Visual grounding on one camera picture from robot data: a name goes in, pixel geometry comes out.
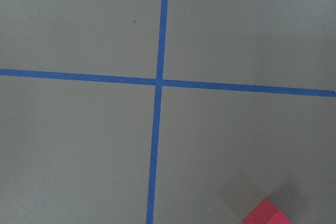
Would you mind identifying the red block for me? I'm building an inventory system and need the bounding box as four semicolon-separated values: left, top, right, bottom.
242;198;292;224

